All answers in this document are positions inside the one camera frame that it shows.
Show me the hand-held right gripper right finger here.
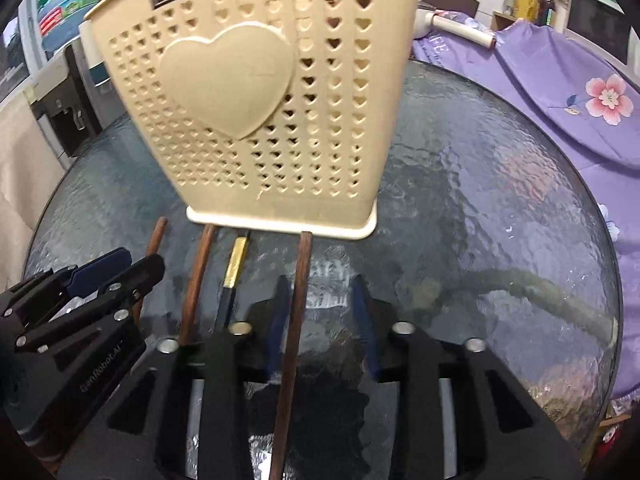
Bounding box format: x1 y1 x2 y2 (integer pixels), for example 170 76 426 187
350 274 583 480

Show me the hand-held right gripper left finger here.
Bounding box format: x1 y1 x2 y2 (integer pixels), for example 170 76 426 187
55 274 296 480

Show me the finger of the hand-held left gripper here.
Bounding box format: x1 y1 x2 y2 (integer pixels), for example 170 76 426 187
0 247 133 322
15 253 166 357

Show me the brown wooden chopstick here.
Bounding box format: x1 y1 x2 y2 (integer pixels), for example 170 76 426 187
177 224 218 348
269 231 314 480
131 216 168 323

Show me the black chopstick with gold band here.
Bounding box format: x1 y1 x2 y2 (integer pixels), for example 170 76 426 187
212 230 251 336

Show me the beige perforated utensil holder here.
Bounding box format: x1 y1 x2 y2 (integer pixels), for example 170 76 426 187
80 0 425 240

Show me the round glass table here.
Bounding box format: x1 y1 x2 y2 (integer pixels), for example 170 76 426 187
22 57 623 480

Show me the grey water dispenser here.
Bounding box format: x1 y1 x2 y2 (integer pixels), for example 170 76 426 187
27 42 108 161

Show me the white cup dispenser tube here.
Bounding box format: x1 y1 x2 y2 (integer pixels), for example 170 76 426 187
85 60 111 93

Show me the sliding glass window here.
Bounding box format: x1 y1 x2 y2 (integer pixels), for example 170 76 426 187
0 15 31 106

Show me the blue water jug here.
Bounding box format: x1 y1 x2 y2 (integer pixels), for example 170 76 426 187
35 0 118 56

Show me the purple floral cloth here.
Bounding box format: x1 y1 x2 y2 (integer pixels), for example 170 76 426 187
410 10 640 401

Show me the white microwave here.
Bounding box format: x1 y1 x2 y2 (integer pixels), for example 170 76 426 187
567 0 633 66

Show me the white pan with handle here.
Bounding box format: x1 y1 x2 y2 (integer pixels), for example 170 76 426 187
414 7 496 51

